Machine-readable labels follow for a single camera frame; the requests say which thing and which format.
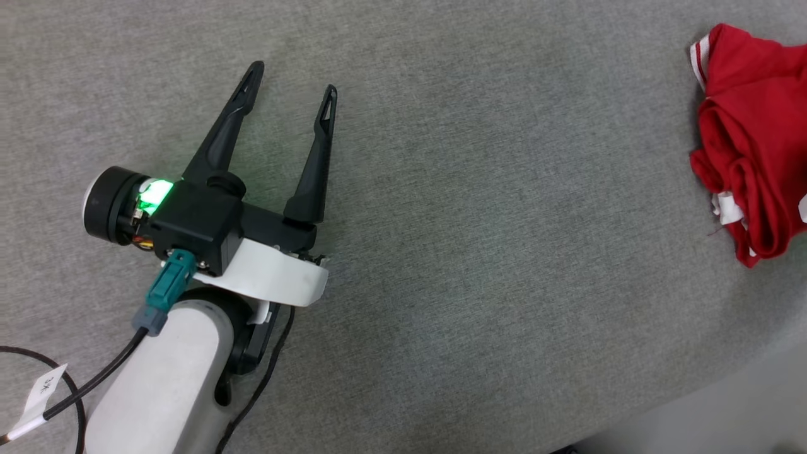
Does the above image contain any thin black cable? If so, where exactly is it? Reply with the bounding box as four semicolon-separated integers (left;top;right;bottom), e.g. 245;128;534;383
214;306;297;454

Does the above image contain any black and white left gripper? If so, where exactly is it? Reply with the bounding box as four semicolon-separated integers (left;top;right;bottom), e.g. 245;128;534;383
81;61;339;308

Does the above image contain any black cable with teal plug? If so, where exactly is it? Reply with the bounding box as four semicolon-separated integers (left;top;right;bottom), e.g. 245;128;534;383
0;249;197;442

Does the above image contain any white paper cable label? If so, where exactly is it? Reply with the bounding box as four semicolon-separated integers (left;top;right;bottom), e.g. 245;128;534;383
21;363;67;431

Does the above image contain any grey fabric table cover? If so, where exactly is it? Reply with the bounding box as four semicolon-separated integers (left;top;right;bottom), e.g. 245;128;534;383
0;0;807;454

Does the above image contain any looping black cable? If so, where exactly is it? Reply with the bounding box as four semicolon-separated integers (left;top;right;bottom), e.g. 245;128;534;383
0;346;86;454

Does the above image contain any red printed t-shirt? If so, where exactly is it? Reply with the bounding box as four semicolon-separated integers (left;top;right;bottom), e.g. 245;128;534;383
688;23;807;269

